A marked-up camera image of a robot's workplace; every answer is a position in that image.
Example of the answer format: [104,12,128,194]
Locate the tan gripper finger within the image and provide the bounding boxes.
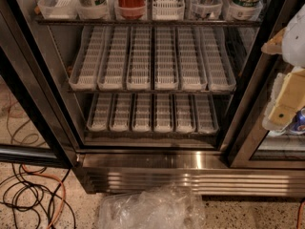
[261,28,286,55]

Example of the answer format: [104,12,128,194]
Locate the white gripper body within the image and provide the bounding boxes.
[282,5,305,68]

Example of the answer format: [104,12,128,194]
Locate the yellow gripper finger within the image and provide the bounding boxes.
[262,67,305,131]

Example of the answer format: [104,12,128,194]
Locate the red coke can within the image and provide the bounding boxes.
[118,0,146,19]

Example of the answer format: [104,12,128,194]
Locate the blue can behind glass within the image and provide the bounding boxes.
[288,108,305,135]

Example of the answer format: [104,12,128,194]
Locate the stainless steel display fridge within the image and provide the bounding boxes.
[0,0,305,198]

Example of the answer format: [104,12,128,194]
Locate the top shelf tray centre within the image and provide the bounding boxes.
[152,0,185,21]

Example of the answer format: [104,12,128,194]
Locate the top shelf tray far left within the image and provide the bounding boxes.
[38,0,78,19]

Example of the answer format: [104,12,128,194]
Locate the open fridge glass door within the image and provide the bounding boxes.
[0,14,77,168]

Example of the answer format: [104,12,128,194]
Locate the clear plastic bag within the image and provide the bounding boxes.
[97,185,205,229]

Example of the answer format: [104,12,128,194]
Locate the orange cable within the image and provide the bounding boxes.
[19,164,67,229]

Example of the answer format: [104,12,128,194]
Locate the black cable bundle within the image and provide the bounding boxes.
[0,162,77,229]

